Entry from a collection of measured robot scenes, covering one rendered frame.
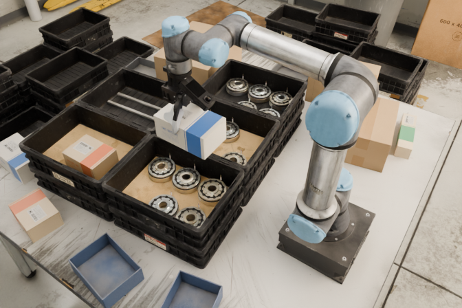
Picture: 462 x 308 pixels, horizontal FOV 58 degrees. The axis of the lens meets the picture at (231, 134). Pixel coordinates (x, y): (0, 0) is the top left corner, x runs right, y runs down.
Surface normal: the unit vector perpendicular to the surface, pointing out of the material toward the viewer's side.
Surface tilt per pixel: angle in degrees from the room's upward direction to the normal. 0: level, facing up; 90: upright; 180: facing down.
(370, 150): 90
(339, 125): 83
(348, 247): 2
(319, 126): 83
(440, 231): 0
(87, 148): 0
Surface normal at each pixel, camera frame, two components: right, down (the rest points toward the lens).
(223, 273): 0.00, -0.74
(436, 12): -0.54, 0.37
